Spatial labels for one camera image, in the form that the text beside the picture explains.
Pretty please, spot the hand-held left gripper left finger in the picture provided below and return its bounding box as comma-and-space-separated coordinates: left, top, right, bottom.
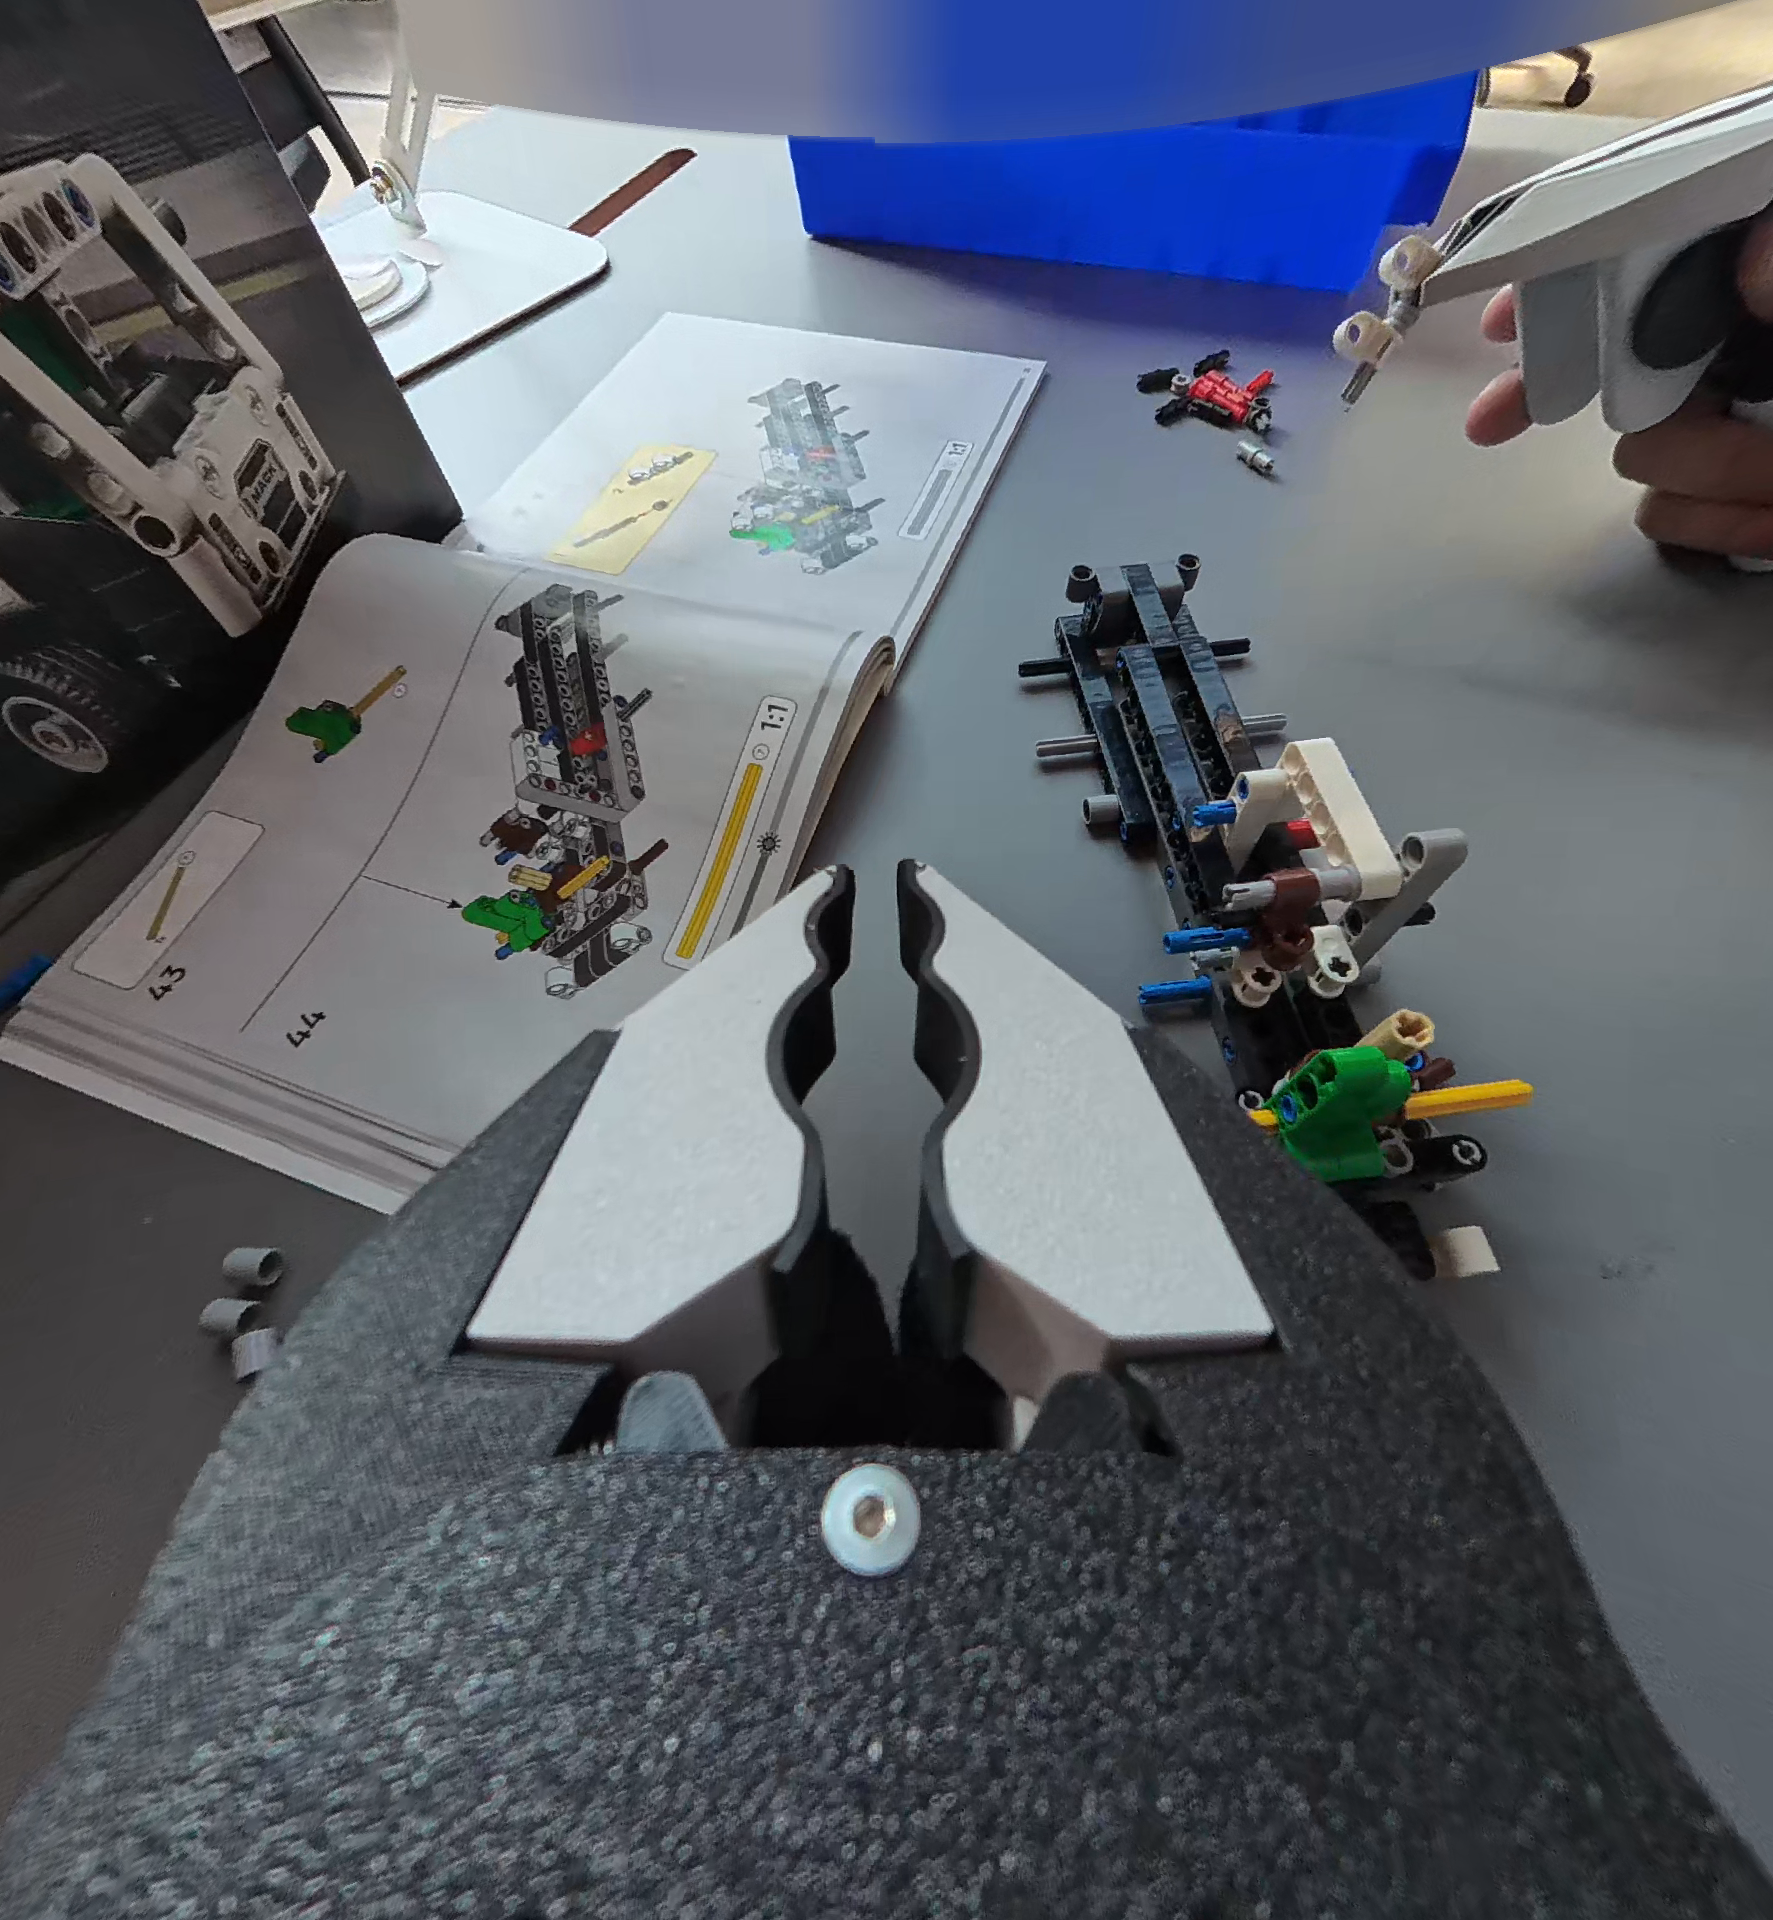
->
463, 861, 862, 1452

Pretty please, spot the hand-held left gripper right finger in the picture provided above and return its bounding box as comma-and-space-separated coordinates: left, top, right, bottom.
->
894, 857, 1278, 1452

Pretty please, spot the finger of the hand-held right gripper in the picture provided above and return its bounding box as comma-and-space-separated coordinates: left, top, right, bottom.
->
1423, 143, 1773, 313
1429, 78, 1773, 269

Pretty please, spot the lego truck chassis assembly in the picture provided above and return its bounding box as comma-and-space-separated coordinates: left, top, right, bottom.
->
1016, 551, 1535, 1284

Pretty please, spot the red and black lego piece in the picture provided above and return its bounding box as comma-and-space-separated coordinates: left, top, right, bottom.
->
1137, 351, 1278, 432

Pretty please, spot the black lego set box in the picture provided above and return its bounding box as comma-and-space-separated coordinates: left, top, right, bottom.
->
0, 0, 467, 961

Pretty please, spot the person's right hand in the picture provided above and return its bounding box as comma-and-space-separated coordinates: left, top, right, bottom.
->
1467, 201, 1773, 576

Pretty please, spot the blue plastic bin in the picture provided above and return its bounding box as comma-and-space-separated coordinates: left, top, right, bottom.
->
787, 72, 1482, 295

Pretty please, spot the open instruction booklet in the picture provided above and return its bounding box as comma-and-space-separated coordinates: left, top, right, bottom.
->
0, 306, 1049, 1218

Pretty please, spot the brown strip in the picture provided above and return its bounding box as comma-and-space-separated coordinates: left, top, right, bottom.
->
567, 144, 702, 239

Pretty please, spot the white board stand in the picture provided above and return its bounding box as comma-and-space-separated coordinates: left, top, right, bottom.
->
308, 0, 613, 384

